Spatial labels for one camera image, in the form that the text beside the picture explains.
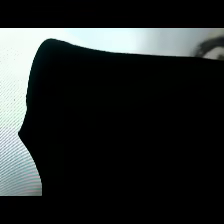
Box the black garment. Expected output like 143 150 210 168
17 38 224 197

